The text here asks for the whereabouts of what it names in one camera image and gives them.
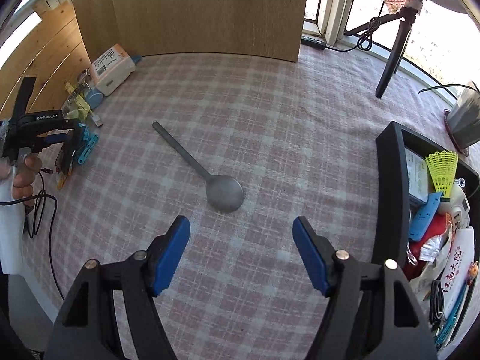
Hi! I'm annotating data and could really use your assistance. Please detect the pink checked tablecloth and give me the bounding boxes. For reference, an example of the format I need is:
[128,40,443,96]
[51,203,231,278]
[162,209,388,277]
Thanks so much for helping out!
[22,47,480,360]

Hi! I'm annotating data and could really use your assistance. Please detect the person's left hand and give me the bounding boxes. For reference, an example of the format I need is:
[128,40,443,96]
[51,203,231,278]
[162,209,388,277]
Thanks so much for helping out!
[0,155,44,211]

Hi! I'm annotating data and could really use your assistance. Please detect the light blue round tin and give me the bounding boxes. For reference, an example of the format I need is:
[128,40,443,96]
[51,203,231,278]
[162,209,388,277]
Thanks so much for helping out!
[83,84,105,110]

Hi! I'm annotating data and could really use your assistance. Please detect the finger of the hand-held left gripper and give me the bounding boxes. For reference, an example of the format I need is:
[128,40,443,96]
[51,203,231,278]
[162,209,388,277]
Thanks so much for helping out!
[37,131,69,151]
[63,121,88,176]

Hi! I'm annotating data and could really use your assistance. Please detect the yellow packet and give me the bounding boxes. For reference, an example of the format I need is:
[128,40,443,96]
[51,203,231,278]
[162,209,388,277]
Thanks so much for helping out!
[65,82,91,121]

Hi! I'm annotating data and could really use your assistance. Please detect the white round device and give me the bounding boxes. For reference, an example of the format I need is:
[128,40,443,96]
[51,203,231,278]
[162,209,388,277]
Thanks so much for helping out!
[448,184,471,229]

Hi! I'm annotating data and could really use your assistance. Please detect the potted grass plant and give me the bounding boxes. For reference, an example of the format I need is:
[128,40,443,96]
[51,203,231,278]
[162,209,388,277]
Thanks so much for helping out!
[418,80,480,151]

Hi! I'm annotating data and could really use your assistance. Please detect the large wooden board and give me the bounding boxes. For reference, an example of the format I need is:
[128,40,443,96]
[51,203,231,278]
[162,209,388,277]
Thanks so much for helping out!
[69,0,310,64]

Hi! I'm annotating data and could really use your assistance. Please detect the pine wood slat panel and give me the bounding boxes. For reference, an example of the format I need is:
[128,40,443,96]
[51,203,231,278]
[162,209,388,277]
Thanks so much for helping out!
[0,0,94,119]

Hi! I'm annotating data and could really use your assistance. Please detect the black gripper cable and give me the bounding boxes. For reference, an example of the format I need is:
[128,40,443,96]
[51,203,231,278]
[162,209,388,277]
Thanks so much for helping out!
[0,169,66,301]

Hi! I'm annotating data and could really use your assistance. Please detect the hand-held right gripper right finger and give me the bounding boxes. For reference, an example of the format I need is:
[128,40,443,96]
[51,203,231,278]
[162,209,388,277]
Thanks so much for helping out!
[292,215,439,360]

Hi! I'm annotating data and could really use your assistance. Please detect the black ring light cable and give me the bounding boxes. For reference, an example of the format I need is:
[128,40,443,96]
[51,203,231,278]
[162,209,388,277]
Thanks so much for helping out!
[330,0,398,52]

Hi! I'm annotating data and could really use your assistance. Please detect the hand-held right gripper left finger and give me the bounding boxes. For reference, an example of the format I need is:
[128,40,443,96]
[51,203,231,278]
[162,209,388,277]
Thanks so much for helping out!
[44,215,191,360]

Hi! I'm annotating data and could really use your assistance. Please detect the dark red plant saucer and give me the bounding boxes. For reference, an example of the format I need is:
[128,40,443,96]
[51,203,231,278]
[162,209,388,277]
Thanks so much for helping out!
[443,109,471,156]

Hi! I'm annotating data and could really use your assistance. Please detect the red pouch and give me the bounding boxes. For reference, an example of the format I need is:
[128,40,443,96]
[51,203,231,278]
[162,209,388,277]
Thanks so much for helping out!
[409,214,452,271]

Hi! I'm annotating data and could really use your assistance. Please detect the white card pack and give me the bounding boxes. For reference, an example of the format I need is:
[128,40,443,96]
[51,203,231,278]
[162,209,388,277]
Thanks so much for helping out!
[405,146,430,205]

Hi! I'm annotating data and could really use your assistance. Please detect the black tray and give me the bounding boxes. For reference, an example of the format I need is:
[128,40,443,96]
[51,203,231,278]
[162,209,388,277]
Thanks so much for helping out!
[376,121,480,353]

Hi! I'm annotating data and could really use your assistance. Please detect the yellow plastic shuttlecock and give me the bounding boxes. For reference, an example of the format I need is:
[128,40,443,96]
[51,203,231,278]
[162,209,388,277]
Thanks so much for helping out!
[425,151,459,197]

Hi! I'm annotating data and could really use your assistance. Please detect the black tripod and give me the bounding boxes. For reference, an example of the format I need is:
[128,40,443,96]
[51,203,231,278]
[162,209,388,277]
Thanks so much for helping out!
[343,0,424,99]

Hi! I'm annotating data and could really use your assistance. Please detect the grey metal spoon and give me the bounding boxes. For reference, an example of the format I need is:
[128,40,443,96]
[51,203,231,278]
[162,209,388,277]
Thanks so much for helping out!
[152,121,245,213]

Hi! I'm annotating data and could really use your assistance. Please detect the orange white tissue pack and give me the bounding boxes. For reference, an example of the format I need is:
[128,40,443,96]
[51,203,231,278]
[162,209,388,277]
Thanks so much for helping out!
[91,44,136,96]

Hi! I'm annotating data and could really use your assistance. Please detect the blue plastic clip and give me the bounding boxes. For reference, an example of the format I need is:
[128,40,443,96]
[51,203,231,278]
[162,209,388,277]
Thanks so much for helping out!
[77,125,100,165]
[408,192,443,242]

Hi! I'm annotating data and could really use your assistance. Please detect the white printed paper bag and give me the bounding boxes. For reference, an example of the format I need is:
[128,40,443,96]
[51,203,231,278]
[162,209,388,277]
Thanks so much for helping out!
[437,227,477,304]

